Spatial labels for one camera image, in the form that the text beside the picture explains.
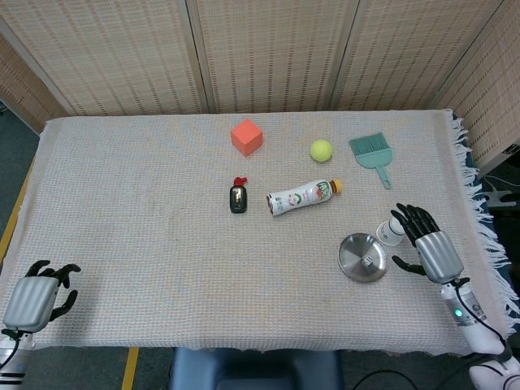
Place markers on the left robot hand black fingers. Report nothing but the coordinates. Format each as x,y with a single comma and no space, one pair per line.
30,302

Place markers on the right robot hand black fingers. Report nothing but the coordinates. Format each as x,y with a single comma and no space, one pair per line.
438,256

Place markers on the small white die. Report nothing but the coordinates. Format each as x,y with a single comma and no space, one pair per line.
369,260

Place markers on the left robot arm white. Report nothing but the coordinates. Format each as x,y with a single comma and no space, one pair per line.
14,357

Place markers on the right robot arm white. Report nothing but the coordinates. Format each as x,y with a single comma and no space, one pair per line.
471,321

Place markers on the silver metal plate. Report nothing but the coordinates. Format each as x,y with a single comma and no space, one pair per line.
357,252

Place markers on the teal plastic hand brush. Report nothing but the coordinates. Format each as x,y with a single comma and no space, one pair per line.
371,152

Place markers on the beige waffle-weave tablecloth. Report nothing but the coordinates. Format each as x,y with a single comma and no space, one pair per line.
162,243

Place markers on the white-label drink bottle yellow cap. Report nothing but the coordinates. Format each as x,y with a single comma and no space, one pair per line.
300,198

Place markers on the yellow tennis ball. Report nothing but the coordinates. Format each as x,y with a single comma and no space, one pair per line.
321,150

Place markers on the orange foam cube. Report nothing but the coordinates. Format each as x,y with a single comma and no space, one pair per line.
245,138

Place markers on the woven bamboo folding screen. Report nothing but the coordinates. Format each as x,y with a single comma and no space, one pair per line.
264,53

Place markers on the white bracket on floor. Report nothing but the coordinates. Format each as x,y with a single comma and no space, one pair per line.
499,198

